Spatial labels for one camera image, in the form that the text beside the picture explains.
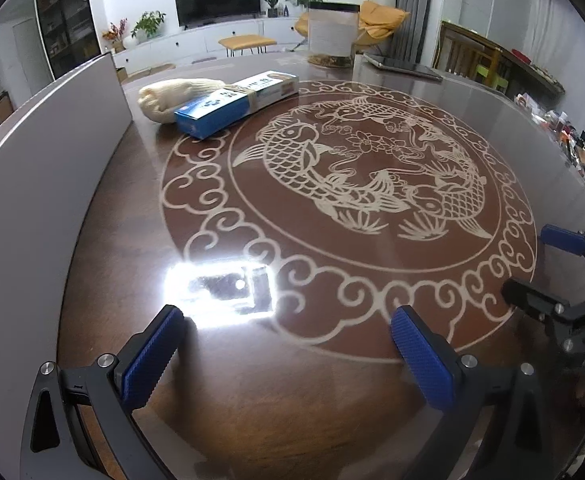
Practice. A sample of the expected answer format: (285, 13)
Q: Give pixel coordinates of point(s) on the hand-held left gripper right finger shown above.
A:
(422, 360)

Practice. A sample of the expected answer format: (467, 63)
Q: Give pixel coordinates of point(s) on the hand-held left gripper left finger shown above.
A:
(152, 355)

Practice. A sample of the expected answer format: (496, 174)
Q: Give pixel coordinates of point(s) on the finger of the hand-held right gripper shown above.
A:
(532, 297)
(565, 239)

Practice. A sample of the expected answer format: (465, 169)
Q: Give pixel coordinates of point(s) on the brown patterned desktop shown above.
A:
(322, 410)

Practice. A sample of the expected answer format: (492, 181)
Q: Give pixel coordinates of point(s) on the pile of assorted clutter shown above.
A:
(567, 130)

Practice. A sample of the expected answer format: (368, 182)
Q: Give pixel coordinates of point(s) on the wooden chair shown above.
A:
(467, 55)

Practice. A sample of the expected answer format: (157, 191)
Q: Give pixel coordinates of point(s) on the grey partition board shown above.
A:
(37, 170)

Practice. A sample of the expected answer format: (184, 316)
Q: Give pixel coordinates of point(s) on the blue and white box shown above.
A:
(222, 110)

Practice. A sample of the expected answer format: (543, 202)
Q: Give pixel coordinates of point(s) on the cream knitted glove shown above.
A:
(172, 95)

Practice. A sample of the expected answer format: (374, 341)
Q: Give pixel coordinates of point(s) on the orange lounge chair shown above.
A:
(380, 20)

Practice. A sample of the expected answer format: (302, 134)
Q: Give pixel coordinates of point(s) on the cardboard box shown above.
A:
(152, 68)

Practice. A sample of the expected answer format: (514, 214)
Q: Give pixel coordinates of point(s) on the glass fish tank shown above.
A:
(332, 35)

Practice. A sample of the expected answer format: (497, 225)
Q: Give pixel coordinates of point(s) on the white television cabinet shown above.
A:
(192, 45)

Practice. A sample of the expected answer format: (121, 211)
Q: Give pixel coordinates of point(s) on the white round vase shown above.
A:
(130, 42)

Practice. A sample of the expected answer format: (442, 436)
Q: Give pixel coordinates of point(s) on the red flower arrangement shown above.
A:
(115, 32)

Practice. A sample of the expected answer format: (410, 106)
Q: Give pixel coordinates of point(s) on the orange stool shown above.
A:
(247, 41)

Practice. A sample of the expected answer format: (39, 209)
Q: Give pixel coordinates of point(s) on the green potted plant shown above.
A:
(148, 24)

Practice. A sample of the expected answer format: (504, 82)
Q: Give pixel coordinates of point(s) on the dark glass display cabinet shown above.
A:
(67, 15)

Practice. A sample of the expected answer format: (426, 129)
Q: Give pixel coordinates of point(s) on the black television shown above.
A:
(217, 2)

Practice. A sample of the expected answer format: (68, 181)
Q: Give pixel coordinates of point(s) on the small potted plant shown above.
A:
(271, 5)

